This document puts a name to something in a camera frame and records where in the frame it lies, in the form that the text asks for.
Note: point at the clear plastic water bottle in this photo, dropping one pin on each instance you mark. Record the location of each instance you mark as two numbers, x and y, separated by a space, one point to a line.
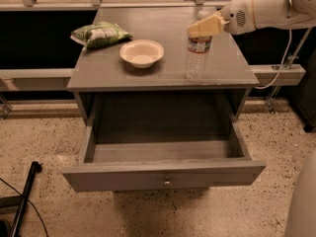
197 54

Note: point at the round metal drawer knob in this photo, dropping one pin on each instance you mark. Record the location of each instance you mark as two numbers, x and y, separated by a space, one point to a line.
167 183

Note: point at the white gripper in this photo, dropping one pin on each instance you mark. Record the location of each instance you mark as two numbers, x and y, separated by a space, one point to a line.
237 18

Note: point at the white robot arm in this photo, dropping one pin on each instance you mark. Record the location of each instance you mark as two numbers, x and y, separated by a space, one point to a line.
284 14

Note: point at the white paper bowl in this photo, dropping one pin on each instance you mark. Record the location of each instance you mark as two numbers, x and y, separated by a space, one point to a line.
141 53

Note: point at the grey wooden cabinet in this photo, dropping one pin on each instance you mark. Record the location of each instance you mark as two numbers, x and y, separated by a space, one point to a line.
103 70

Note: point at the open grey top drawer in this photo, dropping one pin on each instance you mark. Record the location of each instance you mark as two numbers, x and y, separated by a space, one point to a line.
129 154

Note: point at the black stand leg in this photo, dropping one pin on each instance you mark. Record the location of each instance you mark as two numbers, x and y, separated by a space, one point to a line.
20 202

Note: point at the green snack bag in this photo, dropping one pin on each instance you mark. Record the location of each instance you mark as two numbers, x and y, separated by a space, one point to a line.
100 35

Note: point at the metal railing frame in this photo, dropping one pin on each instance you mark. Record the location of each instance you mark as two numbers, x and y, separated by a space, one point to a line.
32 27

